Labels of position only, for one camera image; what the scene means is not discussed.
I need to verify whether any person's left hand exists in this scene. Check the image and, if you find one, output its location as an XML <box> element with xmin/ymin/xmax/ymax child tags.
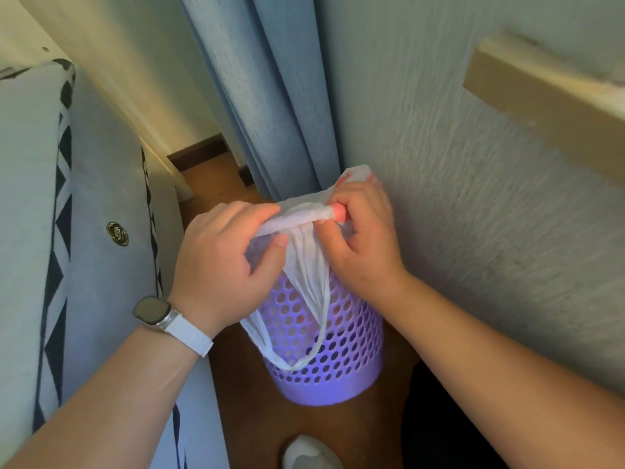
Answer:
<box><xmin>168</xmin><ymin>200</ymin><xmax>290</xmax><ymax>338</ymax></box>

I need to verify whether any person's right hand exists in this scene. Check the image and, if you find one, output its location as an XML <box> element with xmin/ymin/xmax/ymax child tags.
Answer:
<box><xmin>314</xmin><ymin>180</ymin><xmax>409</xmax><ymax>309</ymax></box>

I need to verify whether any white plastic bag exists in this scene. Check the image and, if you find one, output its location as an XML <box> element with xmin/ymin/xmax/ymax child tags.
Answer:
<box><xmin>239</xmin><ymin>164</ymin><xmax>378</xmax><ymax>372</ymax></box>

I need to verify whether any person's right forearm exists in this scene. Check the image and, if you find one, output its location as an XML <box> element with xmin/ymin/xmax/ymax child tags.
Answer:
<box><xmin>382</xmin><ymin>272</ymin><xmax>625</xmax><ymax>469</ymax></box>

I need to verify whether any person's left forearm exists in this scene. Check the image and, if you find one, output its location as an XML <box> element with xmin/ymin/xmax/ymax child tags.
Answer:
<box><xmin>0</xmin><ymin>327</ymin><xmax>212</xmax><ymax>469</ymax></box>

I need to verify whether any purple perforated waste basket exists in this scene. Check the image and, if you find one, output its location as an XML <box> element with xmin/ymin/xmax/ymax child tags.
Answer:
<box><xmin>253</xmin><ymin>266</ymin><xmax>385</xmax><ymax>407</ymax></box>

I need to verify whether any smartwatch with white band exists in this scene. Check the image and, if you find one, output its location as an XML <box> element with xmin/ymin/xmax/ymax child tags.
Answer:
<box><xmin>132</xmin><ymin>296</ymin><xmax>215</xmax><ymax>358</ymax></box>

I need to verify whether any dark wooden baseboard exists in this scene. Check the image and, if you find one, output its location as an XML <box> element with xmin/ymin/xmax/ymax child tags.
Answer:
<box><xmin>166</xmin><ymin>134</ymin><xmax>230</xmax><ymax>173</ymax></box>

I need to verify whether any round metal button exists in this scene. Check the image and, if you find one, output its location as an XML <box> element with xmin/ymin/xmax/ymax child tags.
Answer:
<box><xmin>106</xmin><ymin>221</ymin><xmax>131</xmax><ymax>248</ymax></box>

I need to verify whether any blue curtain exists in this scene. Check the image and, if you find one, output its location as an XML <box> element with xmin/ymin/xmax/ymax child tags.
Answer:
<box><xmin>178</xmin><ymin>0</ymin><xmax>342</xmax><ymax>204</ymax></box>

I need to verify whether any white shoe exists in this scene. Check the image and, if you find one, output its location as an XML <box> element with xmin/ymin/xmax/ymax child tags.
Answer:
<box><xmin>282</xmin><ymin>434</ymin><xmax>339</xmax><ymax>469</ymax></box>

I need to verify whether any person's black trouser leg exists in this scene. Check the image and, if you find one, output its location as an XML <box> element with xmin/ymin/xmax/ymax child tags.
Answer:
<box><xmin>400</xmin><ymin>360</ymin><xmax>509</xmax><ymax>469</ymax></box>

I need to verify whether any beige wooden shelf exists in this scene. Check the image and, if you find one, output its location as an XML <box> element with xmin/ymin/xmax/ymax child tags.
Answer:
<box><xmin>462</xmin><ymin>36</ymin><xmax>625</xmax><ymax>189</ymax></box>

